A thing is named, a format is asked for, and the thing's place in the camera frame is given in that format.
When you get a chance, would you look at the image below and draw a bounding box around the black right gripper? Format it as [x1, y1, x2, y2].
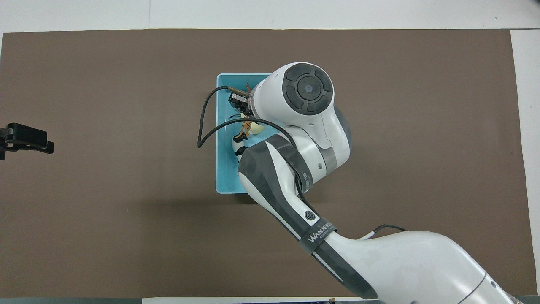
[228, 87, 254, 119]

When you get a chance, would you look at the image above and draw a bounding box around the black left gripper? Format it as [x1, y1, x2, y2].
[0, 123, 54, 160]

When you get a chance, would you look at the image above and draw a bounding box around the orange striped tiger toy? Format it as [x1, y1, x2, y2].
[234, 120, 254, 142]

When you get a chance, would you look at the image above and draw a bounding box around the black and white panda toy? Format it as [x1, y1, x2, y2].
[232, 138, 248, 163]

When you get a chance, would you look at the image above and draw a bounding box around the light blue storage box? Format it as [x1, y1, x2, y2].
[216, 73, 282, 194]

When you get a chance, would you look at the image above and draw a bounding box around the brown paper table mat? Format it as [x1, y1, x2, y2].
[0, 28, 538, 298]

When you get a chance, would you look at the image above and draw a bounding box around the black right arm strap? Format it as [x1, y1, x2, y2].
[299, 218, 338, 255]

